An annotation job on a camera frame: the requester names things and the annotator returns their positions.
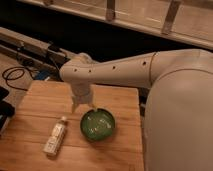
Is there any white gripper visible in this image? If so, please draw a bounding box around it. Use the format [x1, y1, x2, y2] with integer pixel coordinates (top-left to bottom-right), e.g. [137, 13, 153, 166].
[71, 83, 98, 114]

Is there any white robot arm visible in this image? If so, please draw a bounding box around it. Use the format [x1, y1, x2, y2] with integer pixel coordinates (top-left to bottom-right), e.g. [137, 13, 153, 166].
[60, 49, 213, 171]

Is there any blue object on floor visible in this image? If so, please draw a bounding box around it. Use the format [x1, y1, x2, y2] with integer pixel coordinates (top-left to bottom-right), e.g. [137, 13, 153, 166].
[34, 70, 50, 80]

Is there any black device at left edge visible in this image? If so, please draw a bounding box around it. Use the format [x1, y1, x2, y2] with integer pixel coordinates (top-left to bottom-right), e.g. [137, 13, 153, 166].
[0, 86, 15, 130]

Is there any white plastic bottle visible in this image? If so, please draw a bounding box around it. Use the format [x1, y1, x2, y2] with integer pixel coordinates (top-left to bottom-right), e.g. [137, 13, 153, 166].
[43, 116, 67, 156]

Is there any metal rail with brackets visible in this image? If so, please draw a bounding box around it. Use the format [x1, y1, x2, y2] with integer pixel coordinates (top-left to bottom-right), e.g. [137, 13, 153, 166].
[0, 27, 75, 69]

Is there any green ceramic bowl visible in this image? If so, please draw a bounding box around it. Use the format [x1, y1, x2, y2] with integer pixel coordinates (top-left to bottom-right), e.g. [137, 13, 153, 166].
[80, 108, 116, 141]

